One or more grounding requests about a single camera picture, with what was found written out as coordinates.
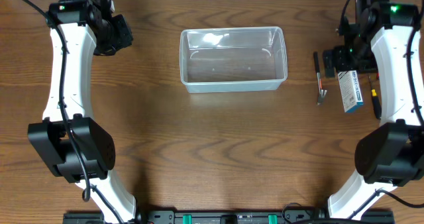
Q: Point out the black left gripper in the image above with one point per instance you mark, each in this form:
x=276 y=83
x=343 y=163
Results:
x=122 y=36

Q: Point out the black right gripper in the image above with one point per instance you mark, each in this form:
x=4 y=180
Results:
x=342 y=64

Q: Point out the white blue cardboard box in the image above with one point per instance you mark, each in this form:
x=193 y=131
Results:
x=350 y=91

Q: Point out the clear plastic container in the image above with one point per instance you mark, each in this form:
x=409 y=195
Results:
x=220 y=60

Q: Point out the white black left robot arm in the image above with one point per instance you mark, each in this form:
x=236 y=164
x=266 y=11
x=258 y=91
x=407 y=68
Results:
x=68 y=139

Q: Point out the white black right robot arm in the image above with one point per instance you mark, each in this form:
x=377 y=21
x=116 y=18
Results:
x=384 y=39

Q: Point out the black yellow screwdriver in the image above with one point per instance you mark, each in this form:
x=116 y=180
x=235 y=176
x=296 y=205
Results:
x=377 y=108

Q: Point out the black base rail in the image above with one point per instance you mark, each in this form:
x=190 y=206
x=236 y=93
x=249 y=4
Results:
x=288 y=216

